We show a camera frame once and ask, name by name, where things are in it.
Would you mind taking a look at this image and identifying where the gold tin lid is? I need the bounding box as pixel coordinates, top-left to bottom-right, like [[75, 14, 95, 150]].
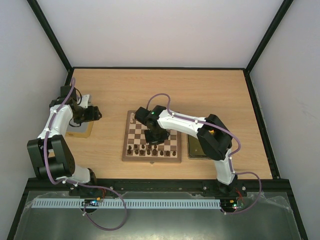
[[65, 121, 94, 138]]

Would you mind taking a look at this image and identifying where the wooden chess board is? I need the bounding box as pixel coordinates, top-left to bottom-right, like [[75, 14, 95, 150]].
[[121, 110, 182, 164]]

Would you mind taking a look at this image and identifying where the gold tin with pieces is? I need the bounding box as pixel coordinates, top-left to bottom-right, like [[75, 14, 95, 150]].
[[187, 135, 209, 160]]

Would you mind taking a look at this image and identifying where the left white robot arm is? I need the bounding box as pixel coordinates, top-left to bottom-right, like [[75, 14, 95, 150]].
[[27, 85, 102, 186]]

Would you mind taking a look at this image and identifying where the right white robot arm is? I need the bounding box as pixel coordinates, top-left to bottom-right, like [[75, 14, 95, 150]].
[[134, 105, 237, 196]]

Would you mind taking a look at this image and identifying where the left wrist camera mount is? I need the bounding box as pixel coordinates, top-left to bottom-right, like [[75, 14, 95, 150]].
[[78, 94, 92, 109]]

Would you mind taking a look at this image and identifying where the grey slotted cable duct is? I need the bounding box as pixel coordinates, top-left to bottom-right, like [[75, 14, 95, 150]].
[[31, 198, 221, 210]]

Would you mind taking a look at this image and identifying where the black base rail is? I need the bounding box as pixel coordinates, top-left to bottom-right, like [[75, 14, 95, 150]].
[[26, 177, 291, 198]]

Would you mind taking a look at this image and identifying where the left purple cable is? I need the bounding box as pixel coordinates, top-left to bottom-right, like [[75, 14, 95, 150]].
[[43, 77, 128, 231]]

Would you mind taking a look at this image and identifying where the black frame left post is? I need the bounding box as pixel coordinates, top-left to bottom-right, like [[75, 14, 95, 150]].
[[27, 0, 72, 72]]

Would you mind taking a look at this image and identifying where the black frame post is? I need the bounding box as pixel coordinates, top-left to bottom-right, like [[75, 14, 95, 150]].
[[245, 0, 294, 74], [27, 0, 72, 72]]

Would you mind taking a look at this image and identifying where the black frame right post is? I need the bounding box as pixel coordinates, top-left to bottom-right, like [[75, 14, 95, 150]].
[[245, 0, 294, 74]]

